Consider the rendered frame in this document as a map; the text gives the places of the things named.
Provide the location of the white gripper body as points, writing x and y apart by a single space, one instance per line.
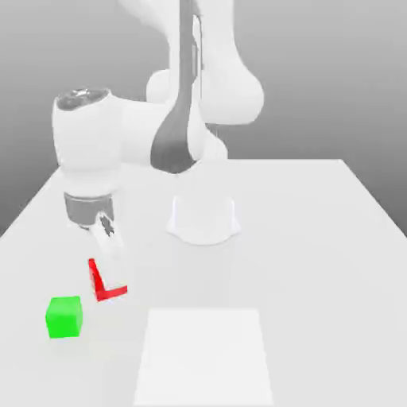
107 243

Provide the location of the small red cube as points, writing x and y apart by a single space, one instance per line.
101 291

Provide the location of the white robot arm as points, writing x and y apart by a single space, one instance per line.
95 140

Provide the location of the small green cube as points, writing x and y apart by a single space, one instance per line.
63 318

